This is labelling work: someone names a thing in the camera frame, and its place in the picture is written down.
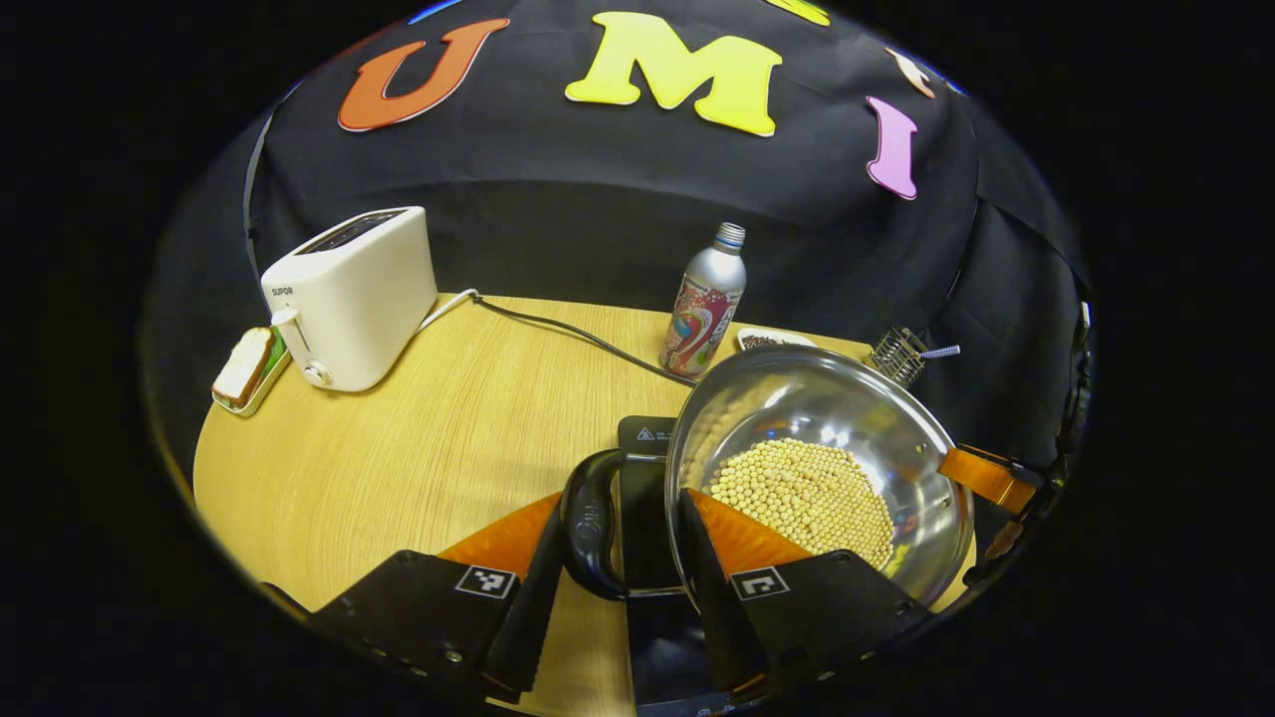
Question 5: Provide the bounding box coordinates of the steel pot with black handle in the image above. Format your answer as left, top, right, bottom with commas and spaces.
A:
560, 346, 977, 610

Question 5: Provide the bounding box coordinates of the pale green rectangular plate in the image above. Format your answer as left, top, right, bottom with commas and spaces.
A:
211, 329, 293, 417

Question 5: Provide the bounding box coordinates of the silver drink bottle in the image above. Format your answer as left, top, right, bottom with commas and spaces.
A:
659, 222, 748, 377

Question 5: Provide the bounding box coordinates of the wire mesh holder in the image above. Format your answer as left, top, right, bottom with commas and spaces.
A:
869, 327, 962, 389

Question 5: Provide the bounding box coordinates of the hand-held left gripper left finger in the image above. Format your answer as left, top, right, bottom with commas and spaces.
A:
304, 490, 567, 698

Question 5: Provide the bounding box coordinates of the small white snack dish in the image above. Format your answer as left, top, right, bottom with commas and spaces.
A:
737, 328, 818, 353

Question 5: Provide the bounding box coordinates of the pile of soybeans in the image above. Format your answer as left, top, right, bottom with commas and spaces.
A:
707, 438, 895, 571

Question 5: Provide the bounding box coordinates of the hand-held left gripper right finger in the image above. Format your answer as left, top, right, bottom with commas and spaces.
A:
677, 488, 932, 698

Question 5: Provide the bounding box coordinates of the white toaster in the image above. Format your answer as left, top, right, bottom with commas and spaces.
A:
261, 206, 439, 393

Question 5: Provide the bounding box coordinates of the toaster power cable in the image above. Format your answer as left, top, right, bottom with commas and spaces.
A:
418, 289, 698, 387

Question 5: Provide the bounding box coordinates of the black induction cooktop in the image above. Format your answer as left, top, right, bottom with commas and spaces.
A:
618, 415, 778, 717

